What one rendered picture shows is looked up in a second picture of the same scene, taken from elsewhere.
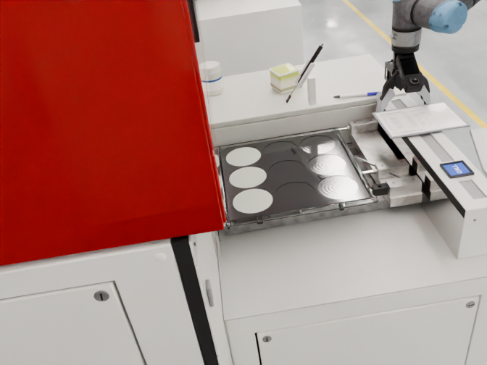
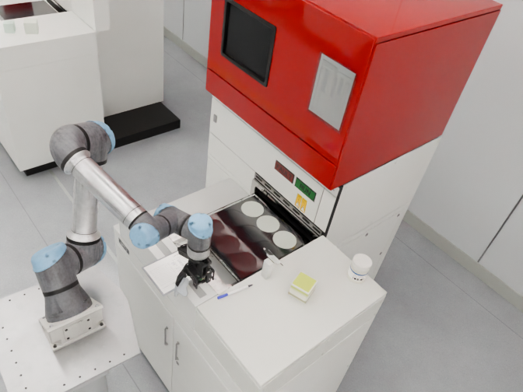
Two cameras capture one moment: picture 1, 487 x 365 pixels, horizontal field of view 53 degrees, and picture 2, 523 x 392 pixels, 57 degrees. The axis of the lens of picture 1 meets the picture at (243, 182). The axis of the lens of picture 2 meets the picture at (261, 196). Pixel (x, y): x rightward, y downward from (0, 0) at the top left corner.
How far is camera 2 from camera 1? 2.46 m
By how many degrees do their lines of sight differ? 93
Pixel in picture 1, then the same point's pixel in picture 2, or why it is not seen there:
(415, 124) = (178, 260)
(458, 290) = not seen: hidden behind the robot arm
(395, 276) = not seen: hidden behind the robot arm
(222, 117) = (316, 245)
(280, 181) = (247, 224)
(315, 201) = (219, 215)
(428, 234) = not seen: hidden behind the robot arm
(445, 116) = (159, 274)
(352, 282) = (186, 204)
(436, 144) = (161, 250)
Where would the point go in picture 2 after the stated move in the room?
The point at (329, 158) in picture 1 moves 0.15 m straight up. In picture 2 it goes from (229, 250) to (233, 224)
